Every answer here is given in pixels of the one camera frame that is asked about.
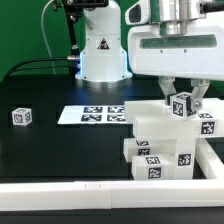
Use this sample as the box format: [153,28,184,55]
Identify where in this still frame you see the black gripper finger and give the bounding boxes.
[191,79,210,109]
[158,76,176,104]

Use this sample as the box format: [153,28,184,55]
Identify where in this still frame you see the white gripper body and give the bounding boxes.
[125,0,224,80]

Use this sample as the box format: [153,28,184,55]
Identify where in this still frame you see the white chair nut cube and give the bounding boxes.
[12,108,32,126]

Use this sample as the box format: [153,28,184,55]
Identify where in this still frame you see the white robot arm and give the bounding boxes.
[76,0,224,96]

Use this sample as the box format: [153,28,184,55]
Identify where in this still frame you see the flat white chair back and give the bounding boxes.
[58,105,126,125]

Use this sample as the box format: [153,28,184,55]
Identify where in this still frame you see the white obstacle fence wall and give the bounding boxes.
[0,139,224,211]

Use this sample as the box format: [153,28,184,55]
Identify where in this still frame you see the grey cable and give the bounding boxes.
[40,0,58,76]

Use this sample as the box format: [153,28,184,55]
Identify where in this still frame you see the black camera stand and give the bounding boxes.
[53,0,109,75]

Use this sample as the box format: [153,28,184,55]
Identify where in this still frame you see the black cables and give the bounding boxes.
[1,55,81,83]

